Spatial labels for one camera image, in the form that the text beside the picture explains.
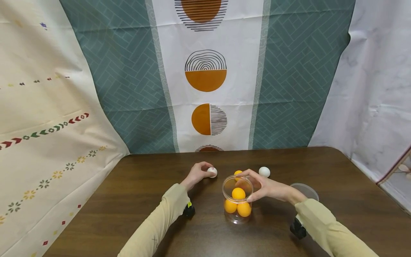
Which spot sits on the person's right hand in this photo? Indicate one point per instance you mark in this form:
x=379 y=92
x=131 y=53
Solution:
x=273 y=188

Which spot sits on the person's left hand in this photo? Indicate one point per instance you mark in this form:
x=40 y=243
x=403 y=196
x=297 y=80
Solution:
x=194 y=175

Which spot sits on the person's right thumb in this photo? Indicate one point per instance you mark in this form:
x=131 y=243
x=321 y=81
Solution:
x=257 y=197

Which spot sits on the person's left thumb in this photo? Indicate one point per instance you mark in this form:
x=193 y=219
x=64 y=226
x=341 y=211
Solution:
x=205 y=175

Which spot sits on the person's left index finger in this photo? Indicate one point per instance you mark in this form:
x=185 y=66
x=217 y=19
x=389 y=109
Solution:
x=203 y=164

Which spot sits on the person's right index finger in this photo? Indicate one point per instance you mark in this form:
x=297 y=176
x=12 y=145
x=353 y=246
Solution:
x=251 y=173

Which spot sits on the white ball with red mark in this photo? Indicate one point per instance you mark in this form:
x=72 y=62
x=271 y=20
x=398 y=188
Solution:
x=212 y=172

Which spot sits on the clear plastic jar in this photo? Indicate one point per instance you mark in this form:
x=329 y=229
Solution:
x=236 y=214

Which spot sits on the person's right forearm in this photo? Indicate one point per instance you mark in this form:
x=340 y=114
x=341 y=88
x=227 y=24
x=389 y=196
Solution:
x=327 y=228

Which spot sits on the person's left forearm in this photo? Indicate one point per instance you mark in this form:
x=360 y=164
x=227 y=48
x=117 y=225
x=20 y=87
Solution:
x=160 y=225

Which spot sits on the orange ball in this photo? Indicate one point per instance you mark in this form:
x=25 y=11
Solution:
x=238 y=173
x=238 y=193
x=230 y=206
x=244 y=209

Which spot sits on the plain white ball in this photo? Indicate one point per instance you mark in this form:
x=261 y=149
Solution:
x=264 y=171

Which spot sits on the clear plastic lid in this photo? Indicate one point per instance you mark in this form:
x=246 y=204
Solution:
x=306 y=190

